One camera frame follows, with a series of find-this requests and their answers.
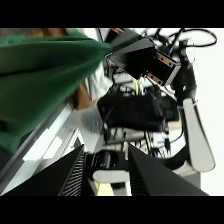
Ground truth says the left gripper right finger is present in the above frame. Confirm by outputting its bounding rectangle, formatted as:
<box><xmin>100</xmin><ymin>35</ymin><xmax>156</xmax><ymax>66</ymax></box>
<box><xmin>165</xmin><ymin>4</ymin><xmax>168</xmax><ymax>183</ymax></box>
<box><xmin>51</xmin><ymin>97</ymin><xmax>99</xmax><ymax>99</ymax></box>
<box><xmin>127</xmin><ymin>142</ymin><xmax>208</xmax><ymax>197</ymax></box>

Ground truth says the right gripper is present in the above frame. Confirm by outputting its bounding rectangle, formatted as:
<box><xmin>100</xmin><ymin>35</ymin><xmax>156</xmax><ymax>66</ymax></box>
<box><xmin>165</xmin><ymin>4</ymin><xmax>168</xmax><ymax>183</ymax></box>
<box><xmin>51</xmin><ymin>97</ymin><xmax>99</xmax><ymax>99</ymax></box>
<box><xmin>106</xmin><ymin>29</ymin><xmax>183</xmax><ymax>88</ymax></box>

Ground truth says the green garment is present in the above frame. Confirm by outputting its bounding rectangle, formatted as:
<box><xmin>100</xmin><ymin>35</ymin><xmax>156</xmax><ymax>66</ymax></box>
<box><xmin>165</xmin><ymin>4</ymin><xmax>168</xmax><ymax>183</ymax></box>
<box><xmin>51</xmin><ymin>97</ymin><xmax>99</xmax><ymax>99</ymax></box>
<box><xmin>0</xmin><ymin>29</ymin><xmax>114</xmax><ymax>155</ymax></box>

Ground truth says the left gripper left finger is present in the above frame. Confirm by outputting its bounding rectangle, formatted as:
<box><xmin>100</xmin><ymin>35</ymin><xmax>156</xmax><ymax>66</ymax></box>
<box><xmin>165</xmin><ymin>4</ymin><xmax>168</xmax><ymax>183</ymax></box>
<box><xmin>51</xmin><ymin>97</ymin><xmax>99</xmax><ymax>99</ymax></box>
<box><xmin>2</xmin><ymin>144</ymin><xmax>87</xmax><ymax>197</ymax></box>

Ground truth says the silver frame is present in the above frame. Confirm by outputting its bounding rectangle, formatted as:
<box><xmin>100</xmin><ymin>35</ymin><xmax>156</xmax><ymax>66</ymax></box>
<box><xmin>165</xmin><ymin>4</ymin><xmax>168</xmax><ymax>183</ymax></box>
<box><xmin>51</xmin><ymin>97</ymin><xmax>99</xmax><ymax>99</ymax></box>
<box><xmin>0</xmin><ymin>102</ymin><xmax>86</xmax><ymax>195</ymax></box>

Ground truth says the black cable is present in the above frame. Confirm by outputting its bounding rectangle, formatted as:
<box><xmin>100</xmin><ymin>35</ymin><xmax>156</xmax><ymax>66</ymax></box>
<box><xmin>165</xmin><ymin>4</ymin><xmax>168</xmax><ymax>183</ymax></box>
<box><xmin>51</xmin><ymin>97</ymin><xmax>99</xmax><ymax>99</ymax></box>
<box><xmin>143</xmin><ymin>28</ymin><xmax>218</xmax><ymax>50</ymax></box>

